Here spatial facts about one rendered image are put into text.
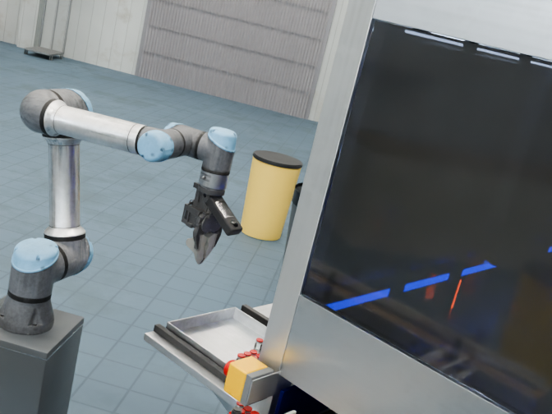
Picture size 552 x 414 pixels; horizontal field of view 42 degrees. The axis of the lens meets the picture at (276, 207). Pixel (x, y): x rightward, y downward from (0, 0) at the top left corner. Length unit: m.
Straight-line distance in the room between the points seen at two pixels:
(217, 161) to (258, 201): 3.80
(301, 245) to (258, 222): 4.13
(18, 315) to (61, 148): 0.47
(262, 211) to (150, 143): 3.93
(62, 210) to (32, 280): 0.22
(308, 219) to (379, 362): 0.33
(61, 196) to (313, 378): 0.92
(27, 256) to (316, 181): 0.87
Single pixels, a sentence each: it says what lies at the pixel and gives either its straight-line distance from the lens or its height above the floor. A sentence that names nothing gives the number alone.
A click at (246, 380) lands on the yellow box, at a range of 1.59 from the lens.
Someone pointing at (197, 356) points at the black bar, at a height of 0.90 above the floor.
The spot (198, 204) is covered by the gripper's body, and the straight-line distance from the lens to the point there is 1.92.
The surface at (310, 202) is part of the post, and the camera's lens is 1.52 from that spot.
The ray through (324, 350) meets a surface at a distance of 1.55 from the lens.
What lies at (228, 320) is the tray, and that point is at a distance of 2.15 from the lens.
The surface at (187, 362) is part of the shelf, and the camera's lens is 1.89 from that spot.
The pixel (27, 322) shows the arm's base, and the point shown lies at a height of 0.82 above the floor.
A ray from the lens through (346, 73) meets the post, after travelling 1.48.
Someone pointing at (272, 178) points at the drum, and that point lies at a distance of 5.56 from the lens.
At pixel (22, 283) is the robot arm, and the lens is 2.06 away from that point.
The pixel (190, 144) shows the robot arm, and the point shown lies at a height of 1.40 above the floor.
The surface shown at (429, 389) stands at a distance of 1.43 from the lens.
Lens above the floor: 1.79
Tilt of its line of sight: 15 degrees down
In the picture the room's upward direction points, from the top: 14 degrees clockwise
